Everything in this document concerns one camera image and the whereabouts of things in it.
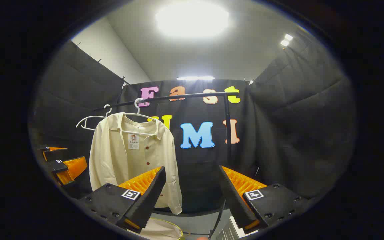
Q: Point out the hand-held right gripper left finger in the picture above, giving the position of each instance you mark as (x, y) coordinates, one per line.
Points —
(152, 196)

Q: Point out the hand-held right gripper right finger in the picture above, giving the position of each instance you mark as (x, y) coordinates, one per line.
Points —
(235, 200)

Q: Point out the black metal clothes rack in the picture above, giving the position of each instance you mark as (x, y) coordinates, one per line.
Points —
(185, 96)

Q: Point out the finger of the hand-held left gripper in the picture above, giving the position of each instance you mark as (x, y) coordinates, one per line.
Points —
(57, 165)
(57, 155)

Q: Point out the narrow ceiling strip light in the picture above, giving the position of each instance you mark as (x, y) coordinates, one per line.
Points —
(195, 78)

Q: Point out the small ceiling light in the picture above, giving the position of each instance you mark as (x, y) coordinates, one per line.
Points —
(286, 40)

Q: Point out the cream button shirt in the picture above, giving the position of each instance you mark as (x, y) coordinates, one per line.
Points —
(112, 150)

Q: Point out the white yellow-rimmed laundry hamper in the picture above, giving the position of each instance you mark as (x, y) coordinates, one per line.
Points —
(162, 230)

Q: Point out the white plastic clothes hanger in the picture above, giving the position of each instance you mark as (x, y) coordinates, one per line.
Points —
(142, 115)
(93, 116)

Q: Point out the large ceiling light panel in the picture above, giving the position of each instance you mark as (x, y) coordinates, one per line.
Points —
(192, 20)

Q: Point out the white ribbed panel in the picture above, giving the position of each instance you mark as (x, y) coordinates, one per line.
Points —
(232, 230)

